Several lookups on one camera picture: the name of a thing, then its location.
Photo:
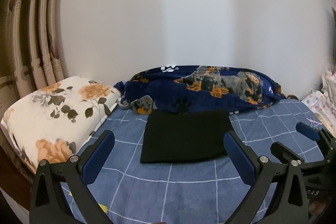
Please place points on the navy dog print blanket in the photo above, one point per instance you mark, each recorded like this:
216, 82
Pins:
170, 87

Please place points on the blue checked bed sheet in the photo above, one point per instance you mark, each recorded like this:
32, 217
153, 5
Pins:
157, 192

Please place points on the white floral pillow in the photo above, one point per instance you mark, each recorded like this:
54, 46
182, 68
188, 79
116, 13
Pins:
52, 121

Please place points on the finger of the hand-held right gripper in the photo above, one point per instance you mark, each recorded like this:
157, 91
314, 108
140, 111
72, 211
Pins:
307, 130
284, 151

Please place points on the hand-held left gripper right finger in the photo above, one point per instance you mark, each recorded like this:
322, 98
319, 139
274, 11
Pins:
236, 153

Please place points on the brown wooden bed frame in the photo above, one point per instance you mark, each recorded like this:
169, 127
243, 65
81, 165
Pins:
13, 171

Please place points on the beige patterned curtain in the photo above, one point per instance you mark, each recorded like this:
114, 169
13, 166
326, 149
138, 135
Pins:
34, 43

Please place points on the white polka dot cloth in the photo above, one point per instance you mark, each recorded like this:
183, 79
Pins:
317, 103

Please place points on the black pants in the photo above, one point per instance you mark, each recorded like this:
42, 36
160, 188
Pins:
183, 134

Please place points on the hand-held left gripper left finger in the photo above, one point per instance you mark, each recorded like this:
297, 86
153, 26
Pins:
101, 150

